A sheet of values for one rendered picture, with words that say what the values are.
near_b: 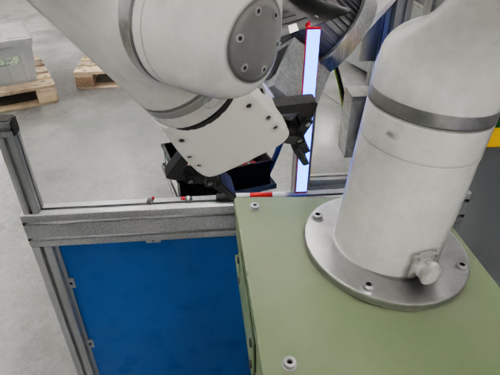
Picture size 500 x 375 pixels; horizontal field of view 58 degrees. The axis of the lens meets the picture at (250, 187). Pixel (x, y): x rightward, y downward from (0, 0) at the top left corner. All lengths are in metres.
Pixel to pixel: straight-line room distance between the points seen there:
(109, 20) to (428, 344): 0.39
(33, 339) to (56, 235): 0.98
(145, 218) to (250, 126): 0.55
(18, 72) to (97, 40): 3.52
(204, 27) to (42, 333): 1.75
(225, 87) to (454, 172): 0.26
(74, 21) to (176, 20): 0.08
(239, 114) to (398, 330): 0.26
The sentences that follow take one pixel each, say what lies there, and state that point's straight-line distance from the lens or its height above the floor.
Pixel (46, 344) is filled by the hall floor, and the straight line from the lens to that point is 1.88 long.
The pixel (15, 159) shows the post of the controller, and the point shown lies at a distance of 0.90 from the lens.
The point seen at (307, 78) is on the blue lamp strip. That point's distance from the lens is 0.81.
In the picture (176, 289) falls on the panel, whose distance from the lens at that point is 1.07.
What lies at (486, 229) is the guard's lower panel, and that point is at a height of 0.45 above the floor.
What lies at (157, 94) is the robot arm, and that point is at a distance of 0.33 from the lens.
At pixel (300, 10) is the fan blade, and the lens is 0.96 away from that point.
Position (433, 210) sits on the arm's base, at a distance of 0.46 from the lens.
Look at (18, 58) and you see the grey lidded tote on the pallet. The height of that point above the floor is 0.34.
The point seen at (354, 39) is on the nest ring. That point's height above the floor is 1.08.
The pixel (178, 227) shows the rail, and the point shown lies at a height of 0.81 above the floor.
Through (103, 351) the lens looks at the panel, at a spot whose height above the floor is 0.41.
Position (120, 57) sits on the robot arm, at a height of 1.30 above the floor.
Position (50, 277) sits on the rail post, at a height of 0.69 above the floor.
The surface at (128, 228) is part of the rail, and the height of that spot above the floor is 0.82.
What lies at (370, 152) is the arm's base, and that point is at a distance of 0.45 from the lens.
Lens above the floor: 1.39
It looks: 34 degrees down
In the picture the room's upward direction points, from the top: straight up
